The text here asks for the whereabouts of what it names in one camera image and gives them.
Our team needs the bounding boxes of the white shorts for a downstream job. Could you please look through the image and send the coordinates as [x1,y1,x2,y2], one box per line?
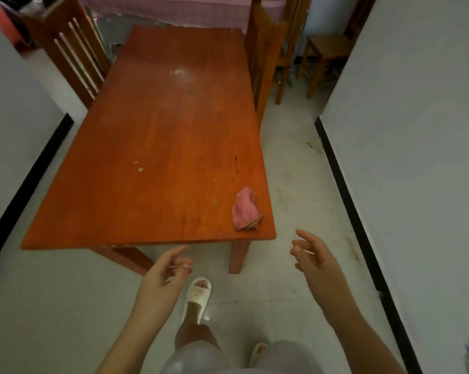
[158,340,325,374]

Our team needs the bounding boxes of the person's left leg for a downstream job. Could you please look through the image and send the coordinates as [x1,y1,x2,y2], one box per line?
[175,303,221,359]

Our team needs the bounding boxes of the white bear right slipper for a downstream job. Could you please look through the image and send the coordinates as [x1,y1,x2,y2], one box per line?
[249,341,269,369]

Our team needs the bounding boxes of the orange wooden table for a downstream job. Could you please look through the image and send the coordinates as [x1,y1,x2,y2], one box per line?
[21,26,277,275]

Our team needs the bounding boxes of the person's right hand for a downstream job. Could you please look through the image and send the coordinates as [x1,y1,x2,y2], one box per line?
[290,229,354,320]

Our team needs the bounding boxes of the plain wooden chair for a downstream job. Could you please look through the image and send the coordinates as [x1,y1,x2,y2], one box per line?
[296,0,378,100]

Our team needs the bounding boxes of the pink bedspread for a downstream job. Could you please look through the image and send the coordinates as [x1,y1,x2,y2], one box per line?
[78,0,288,34]

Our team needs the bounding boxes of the white bear slipper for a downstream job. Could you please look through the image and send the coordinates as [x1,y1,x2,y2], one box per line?
[249,341,269,369]
[181,277,213,322]

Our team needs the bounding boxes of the wooden slat-back chair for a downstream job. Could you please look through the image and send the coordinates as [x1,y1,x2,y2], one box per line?
[245,0,313,125]
[20,0,111,110]

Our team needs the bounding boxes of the person's left hand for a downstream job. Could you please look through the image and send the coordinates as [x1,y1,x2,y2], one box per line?
[131,245,194,328]

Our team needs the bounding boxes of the person's left forearm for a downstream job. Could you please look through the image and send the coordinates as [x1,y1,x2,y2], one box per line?
[96,315,173,374]

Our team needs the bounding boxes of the white bear left slipper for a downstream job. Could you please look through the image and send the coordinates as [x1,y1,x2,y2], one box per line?
[181,277,213,322]

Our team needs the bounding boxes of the food crumbs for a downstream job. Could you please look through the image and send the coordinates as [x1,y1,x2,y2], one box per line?
[132,68,219,205]

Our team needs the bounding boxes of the person's right forearm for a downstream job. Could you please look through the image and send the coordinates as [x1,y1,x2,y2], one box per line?
[324,303,408,374]

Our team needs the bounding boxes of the black baseboard strip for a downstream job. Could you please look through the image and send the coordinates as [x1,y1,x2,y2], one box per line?
[315,115,424,374]
[0,113,74,277]

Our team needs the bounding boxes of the pink cleaning cloth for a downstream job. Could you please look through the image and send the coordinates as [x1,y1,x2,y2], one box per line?
[231,186,264,232]

